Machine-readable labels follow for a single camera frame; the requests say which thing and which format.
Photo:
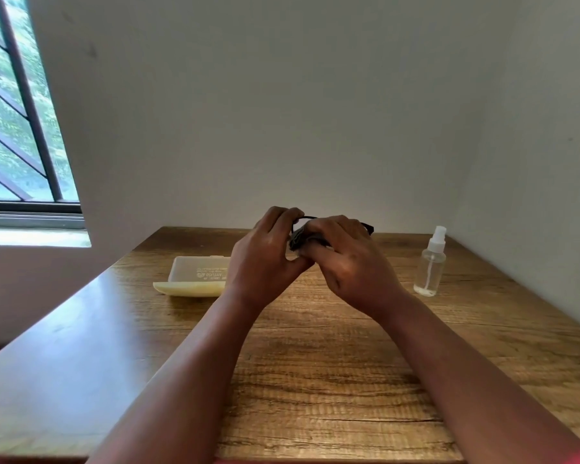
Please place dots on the person's left hand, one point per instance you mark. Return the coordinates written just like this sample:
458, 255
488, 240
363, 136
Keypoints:
256, 265

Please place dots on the person's right hand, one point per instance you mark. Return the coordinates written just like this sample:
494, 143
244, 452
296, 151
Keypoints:
355, 265

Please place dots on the person's left thumb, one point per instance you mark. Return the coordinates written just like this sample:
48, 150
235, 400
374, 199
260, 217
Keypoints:
298, 266

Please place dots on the person's right thumb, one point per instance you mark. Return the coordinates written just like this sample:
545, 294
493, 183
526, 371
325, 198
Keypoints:
320, 256

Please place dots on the black eyeglasses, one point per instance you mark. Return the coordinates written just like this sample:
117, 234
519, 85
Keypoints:
300, 238

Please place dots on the person's left forearm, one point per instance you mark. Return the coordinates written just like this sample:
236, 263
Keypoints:
188, 381

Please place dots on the person's right forearm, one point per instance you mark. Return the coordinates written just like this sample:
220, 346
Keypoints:
464, 381

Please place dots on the translucent white glasses case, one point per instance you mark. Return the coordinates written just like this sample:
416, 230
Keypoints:
196, 277

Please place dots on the clear spray bottle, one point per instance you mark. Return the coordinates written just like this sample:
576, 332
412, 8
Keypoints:
430, 268

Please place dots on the window with metal grille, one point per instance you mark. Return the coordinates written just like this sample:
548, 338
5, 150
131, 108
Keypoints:
14, 140

